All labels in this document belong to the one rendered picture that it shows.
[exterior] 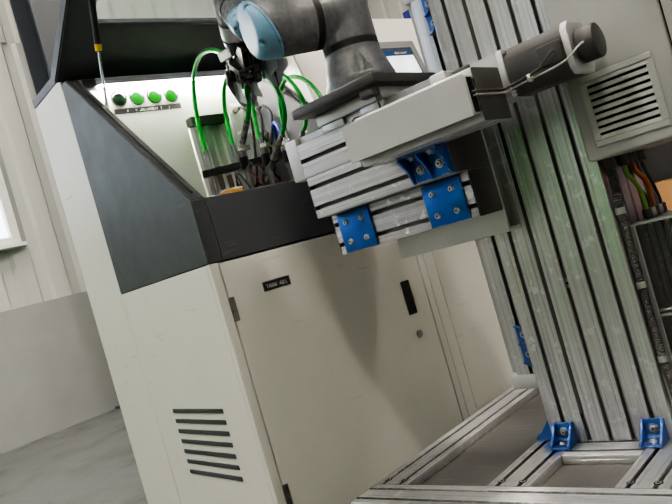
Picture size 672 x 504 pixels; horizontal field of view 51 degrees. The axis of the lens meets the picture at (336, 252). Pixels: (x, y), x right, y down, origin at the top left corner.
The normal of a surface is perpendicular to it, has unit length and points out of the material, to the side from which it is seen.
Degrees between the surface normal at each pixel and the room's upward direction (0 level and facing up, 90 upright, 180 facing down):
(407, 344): 90
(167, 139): 90
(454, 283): 90
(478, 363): 90
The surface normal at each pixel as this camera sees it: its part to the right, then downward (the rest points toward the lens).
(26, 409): 0.71, -0.21
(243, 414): -0.75, 0.22
